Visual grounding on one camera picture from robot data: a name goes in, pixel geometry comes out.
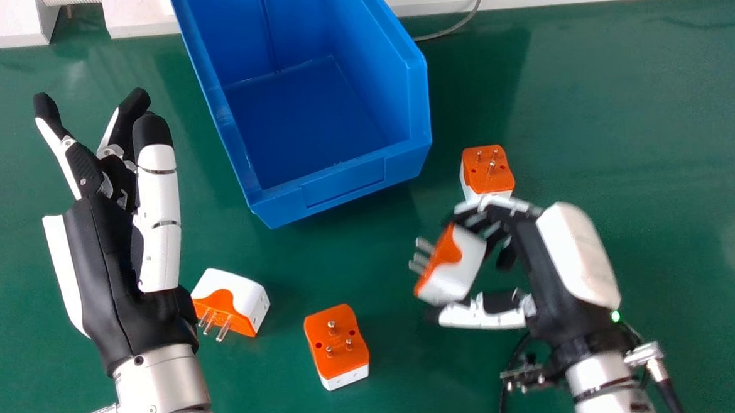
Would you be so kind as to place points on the blue plastic bin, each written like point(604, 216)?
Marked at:
point(311, 96)

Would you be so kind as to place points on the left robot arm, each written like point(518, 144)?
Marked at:
point(160, 397)

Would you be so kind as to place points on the white-and-orange plug adapter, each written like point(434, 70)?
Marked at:
point(337, 346)
point(452, 268)
point(231, 302)
point(486, 172)

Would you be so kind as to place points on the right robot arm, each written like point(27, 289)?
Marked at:
point(597, 386)

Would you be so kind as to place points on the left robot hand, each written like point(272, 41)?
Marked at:
point(103, 270)

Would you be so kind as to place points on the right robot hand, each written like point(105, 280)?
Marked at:
point(566, 271)

